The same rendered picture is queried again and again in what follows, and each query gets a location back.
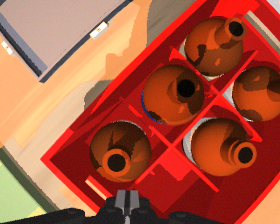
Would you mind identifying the red bottle crate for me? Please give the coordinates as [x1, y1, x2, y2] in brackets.
[40, 0, 280, 224]

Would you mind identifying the grey rectangular tray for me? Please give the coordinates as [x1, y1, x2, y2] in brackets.
[0, 0, 133, 84]

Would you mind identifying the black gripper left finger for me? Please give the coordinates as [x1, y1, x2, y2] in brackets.
[0, 190, 128, 224]

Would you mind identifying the brown bottle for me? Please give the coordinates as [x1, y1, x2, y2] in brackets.
[222, 66, 280, 121]
[181, 117, 257, 176]

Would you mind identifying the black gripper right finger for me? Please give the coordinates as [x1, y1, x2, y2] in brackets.
[127, 190, 225, 224]

